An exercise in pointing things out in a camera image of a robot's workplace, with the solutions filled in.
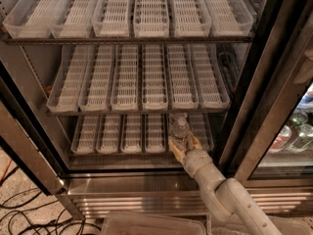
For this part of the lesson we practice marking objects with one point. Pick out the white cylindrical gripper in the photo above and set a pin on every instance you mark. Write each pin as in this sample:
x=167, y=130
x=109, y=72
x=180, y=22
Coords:
x=195, y=160

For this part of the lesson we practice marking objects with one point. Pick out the clear plastic water bottle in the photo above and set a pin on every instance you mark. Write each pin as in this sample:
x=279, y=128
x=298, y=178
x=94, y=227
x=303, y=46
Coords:
x=179, y=130

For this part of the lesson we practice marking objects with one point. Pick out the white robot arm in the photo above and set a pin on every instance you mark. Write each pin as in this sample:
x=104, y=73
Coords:
x=224, y=197

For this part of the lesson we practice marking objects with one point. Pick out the bottom shelf tray six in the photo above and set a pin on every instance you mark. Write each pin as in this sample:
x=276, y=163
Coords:
x=200, y=126

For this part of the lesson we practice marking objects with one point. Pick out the shelf tray six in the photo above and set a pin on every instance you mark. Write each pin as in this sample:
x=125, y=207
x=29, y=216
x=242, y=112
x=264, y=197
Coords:
x=211, y=87
x=229, y=17
x=200, y=126

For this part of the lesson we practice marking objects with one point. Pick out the bottom shelf tray five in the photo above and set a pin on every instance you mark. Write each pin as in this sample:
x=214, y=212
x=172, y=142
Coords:
x=169, y=121

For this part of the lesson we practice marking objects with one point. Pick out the shelf tray five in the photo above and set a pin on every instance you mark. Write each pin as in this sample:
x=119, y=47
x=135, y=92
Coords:
x=169, y=121
x=183, y=89
x=190, y=18

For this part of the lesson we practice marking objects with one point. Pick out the bottom shelf tray four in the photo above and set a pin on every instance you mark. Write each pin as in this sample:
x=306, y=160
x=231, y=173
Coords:
x=154, y=134

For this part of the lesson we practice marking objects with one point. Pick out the shelf tray four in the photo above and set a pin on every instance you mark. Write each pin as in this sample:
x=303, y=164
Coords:
x=154, y=87
x=151, y=18
x=154, y=134

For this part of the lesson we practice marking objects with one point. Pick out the middle shelf tray five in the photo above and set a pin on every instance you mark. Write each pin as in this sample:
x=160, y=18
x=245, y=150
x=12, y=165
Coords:
x=183, y=89

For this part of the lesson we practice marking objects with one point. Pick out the bottom shelf tray three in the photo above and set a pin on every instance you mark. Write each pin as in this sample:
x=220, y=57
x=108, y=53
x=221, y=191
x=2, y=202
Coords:
x=131, y=141

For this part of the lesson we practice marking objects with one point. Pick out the shelf tray three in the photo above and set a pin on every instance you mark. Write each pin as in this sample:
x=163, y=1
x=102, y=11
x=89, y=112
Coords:
x=111, y=18
x=125, y=81
x=131, y=141

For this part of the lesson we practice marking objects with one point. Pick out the middle shelf tray four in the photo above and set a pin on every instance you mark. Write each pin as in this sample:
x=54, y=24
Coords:
x=154, y=87

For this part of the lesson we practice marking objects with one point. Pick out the middle shelf tray six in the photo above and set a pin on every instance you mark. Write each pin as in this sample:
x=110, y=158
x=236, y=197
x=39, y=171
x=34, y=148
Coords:
x=211, y=87

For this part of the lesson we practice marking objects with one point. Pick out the bottom shelf tray two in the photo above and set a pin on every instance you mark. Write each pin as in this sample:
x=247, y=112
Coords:
x=108, y=134

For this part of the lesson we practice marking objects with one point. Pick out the shelf tray two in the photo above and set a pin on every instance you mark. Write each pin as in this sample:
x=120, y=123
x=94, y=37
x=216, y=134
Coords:
x=95, y=93
x=108, y=134
x=72, y=18

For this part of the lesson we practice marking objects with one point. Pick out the glass fridge door right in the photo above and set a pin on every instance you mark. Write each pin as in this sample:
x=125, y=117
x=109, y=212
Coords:
x=287, y=92

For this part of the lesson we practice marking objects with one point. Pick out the middle shelf tray three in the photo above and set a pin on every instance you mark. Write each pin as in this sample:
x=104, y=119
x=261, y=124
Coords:
x=125, y=81

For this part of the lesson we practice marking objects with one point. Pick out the red label bottle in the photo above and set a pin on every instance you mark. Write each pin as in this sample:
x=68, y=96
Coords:
x=281, y=140

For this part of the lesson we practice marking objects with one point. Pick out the bottom shelf tray one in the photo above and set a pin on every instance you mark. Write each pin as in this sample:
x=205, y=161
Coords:
x=84, y=139

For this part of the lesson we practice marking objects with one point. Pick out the shelf tray one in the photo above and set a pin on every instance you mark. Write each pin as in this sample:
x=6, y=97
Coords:
x=30, y=19
x=84, y=139
x=66, y=88

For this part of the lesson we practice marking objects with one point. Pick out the middle shelf tray two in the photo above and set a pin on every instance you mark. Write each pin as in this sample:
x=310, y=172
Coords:
x=95, y=93

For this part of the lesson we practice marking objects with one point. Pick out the stainless steel fridge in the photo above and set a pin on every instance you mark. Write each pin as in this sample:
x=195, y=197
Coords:
x=91, y=185

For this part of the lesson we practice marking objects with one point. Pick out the green clear bottle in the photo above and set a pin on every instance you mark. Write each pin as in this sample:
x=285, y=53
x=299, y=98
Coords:
x=301, y=132

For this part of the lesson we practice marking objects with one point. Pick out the top shelf tray five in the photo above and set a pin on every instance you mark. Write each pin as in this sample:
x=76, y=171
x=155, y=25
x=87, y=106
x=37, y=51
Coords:
x=190, y=18

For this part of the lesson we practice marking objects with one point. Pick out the middle shelf tray one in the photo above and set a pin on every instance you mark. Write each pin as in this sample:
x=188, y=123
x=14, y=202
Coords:
x=66, y=88

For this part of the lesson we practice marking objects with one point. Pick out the top shelf tray four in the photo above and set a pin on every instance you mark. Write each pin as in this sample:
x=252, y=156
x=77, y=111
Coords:
x=151, y=18

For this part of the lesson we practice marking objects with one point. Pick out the top shelf tray six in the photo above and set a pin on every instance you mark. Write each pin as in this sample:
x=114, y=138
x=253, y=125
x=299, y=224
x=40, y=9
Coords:
x=229, y=17

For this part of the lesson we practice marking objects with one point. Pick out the top shelf tray three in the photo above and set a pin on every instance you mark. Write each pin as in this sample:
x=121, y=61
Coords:
x=111, y=18

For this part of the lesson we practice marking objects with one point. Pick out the top shelf tray two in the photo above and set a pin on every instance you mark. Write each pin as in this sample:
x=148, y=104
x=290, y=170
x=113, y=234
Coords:
x=72, y=18

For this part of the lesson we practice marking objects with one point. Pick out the top shelf tray one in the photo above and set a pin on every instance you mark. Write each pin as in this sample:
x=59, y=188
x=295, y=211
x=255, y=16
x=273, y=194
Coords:
x=30, y=19

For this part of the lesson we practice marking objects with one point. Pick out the clear plastic bin left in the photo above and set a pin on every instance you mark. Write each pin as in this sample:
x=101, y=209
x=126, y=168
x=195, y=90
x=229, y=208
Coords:
x=134, y=223

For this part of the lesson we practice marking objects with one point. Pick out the clear plastic bin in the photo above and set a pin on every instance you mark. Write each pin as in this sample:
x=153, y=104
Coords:
x=134, y=223
x=234, y=226

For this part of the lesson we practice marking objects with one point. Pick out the clear plastic bin right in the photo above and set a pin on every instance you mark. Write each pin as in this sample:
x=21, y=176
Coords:
x=234, y=226

